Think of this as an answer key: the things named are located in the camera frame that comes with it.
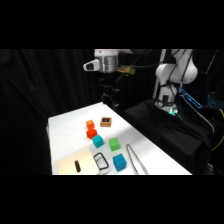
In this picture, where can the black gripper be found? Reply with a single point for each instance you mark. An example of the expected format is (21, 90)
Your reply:
(108, 90)

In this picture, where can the blue cube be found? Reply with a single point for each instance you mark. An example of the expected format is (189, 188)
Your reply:
(119, 162)

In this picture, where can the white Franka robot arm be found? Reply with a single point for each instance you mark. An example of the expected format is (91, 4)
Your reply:
(173, 71)

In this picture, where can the wooden block with blue dot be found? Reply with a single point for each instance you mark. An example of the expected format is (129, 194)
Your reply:
(106, 122)

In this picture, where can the orange cube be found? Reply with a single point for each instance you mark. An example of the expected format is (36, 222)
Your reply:
(90, 124)

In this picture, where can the red cube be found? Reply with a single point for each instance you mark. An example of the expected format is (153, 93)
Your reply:
(91, 133)

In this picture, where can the turquoise cube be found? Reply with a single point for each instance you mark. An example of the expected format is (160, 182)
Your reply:
(98, 141)

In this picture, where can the green cube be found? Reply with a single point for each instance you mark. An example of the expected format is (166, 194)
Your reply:
(114, 144)

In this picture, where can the small green light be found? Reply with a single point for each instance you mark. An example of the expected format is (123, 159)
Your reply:
(172, 111)

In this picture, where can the black cloth-covered stand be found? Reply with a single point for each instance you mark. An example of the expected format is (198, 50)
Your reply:
(166, 133)

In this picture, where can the dark brown peg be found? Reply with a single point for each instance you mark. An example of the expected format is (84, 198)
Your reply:
(77, 166)

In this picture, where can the light wooden board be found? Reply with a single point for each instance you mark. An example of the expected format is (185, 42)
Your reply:
(70, 163)

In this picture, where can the blue glowing strip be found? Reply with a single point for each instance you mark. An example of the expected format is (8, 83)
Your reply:
(190, 98)

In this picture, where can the teal backlit keyboard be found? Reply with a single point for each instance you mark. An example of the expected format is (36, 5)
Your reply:
(215, 100)

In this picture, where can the yellowish wrist camera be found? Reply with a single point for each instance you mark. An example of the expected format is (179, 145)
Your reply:
(126, 70)

